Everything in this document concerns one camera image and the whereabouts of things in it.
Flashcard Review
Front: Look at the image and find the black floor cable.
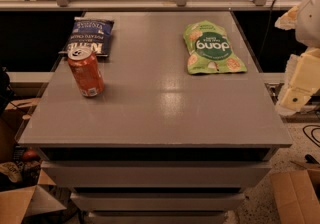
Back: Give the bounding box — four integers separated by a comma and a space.
302, 123, 320, 149

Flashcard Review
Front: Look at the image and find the cardboard box left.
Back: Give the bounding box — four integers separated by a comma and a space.
0, 170, 69, 224

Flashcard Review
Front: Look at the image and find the cardboard box right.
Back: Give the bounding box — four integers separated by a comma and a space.
270, 162, 320, 224

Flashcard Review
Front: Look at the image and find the cardboard box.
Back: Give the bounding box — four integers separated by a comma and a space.
0, 170, 69, 224
270, 162, 320, 224

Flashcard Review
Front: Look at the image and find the orange soda can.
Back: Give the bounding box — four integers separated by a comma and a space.
68, 46, 104, 97

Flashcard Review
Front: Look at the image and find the grey drawer cabinet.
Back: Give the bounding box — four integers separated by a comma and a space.
20, 12, 292, 224

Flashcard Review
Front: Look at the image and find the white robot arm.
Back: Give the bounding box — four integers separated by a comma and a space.
275, 0, 320, 116

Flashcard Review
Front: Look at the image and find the green rice chip bag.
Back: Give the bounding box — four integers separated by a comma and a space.
183, 20, 247, 75

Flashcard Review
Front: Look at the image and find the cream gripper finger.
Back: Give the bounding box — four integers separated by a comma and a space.
275, 6, 299, 30
278, 48, 320, 112

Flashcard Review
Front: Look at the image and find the blue potato chip bag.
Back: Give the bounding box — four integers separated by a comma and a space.
64, 17, 114, 57

